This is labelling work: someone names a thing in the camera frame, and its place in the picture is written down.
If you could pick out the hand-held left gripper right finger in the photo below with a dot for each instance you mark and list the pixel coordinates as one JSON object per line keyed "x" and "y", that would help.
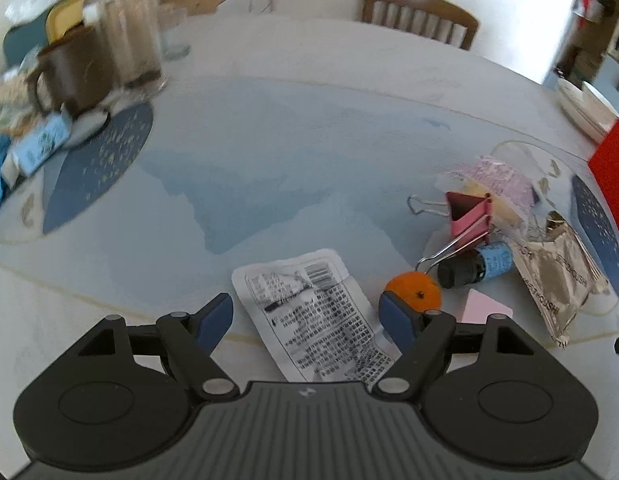
{"x": 395, "y": 317}

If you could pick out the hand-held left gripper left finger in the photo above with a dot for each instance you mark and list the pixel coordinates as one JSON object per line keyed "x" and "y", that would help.
{"x": 214, "y": 321}

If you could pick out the orange tangerine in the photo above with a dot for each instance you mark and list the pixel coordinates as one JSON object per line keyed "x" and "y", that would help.
{"x": 417, "y": 289}

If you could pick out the white printed plastic packet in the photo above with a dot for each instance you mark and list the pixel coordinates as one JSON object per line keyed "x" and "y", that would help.
{"x": 309, "y": 310}

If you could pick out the pink sticky note pad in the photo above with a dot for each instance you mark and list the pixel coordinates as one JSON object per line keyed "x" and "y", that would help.
{"x": 482, "y": 307}

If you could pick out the small dark blue-label bottle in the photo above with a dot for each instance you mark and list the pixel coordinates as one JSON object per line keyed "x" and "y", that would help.
{"x": 489, "y": 260}

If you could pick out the pink binder clip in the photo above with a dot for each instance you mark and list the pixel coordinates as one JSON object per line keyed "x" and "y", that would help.
{"x": 467, "y": 215}

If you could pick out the silver foil packet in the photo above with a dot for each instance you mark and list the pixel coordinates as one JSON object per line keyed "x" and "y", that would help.
{"x": 554, "y": 275}

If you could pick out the pink purple snack packet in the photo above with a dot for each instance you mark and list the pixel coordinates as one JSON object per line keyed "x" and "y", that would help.
{"x": 504, "y": 180}

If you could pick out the red cardboard box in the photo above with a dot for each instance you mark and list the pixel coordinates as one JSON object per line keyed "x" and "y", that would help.
{"x": 612, "y": 160}

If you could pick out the white marble desktop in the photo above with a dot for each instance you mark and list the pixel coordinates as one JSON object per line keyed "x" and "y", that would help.
{"x": 314, "y": 110}

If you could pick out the round blue white placemat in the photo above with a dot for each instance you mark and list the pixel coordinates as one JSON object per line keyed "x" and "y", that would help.
{"x": 597, "y": 220}
{"x": 99, "y": 160}

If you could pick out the blue white packet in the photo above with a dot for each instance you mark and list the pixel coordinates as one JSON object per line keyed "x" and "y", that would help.
{"x": 37, "y": 145}

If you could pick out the stack of white plates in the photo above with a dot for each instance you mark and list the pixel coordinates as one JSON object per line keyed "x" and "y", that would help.
{"x": 572, "y": 110}

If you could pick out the brown mug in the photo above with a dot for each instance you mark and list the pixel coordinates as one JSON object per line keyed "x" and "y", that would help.
{"x": 74, "y": 75}

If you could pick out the clear drinking glass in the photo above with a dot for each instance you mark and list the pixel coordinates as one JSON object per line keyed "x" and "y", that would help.
{"x": 173, "y": 35}

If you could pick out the white gold-rimmed bowl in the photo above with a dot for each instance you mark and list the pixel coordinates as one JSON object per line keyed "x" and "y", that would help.
{"x": 599, "y": 105}

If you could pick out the tall glass bottle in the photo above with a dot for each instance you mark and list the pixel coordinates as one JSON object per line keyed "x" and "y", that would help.
{"x": 132, "y": 35}

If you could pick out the teal container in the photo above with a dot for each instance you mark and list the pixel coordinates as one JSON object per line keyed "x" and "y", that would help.
{"x": 19, "y": 42}

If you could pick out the yellow box lid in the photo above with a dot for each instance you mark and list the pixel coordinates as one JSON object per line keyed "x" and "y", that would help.
{"x": 64, "y": 12}

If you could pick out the red hanging bag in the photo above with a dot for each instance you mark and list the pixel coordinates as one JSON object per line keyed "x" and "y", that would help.
{"x": 589, "y": 2}

